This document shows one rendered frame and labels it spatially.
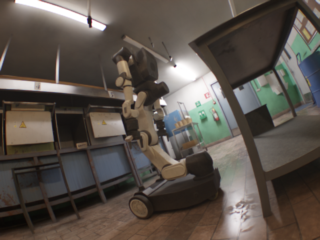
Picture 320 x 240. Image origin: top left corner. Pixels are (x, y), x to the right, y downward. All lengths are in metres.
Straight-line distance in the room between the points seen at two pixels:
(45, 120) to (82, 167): 0.80
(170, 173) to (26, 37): 2.61
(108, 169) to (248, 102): 4.55
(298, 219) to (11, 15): 3.01
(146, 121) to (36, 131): 1.31
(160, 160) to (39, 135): 1.40
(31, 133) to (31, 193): 0.70
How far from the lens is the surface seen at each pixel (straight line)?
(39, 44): 2.67
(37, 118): 1.93
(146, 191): 1.14
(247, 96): 5.18
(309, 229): 0.63
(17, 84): 1.94
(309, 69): 3.02
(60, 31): 2.48
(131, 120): 1.02
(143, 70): 1.24
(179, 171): 1.06
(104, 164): 2.27
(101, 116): 2.30
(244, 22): 0.71
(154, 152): 1.17
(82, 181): 2.08
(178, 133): 4.61
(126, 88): 1.09
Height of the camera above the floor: 0.46
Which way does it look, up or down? 12 degrees up
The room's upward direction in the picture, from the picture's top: 20 degrees counter-clockwise
